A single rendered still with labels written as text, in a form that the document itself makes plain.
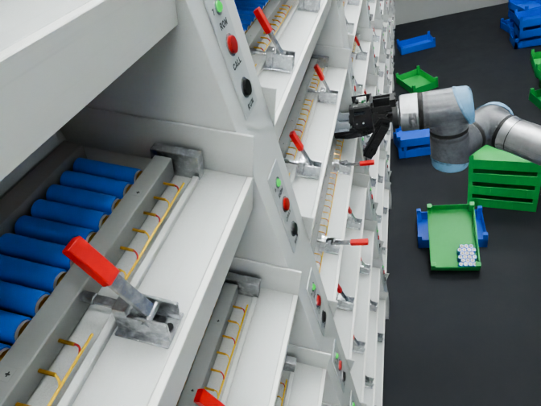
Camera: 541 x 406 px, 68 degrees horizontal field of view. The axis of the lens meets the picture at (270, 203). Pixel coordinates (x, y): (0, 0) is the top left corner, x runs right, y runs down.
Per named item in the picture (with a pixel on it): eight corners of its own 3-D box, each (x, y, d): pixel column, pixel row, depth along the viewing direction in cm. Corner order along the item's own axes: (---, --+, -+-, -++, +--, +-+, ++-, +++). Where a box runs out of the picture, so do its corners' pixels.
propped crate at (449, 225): (479, 271, 178) (481, 266, 171) (431, 270, 185) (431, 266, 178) (472, 207, 189) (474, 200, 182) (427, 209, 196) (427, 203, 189)
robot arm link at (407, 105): (419, 118, 105) (419, 138, 98) (399, 120, 107) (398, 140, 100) (416, 85, 100) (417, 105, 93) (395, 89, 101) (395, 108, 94)
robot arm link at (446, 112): (476, 133, 94) (477, 94, 88) (419, 139, 99) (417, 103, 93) (472, 113, 101) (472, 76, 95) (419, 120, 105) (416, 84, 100)
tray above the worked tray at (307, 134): (344, 84, 106) (354, 31, 96) (306, 260, 63) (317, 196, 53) (270, 73, 109) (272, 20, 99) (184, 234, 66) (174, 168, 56)
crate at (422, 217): (481, 217, 200) (481, 205, 195) (487, 246, 186) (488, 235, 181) (417, 219, 211) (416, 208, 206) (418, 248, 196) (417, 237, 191)
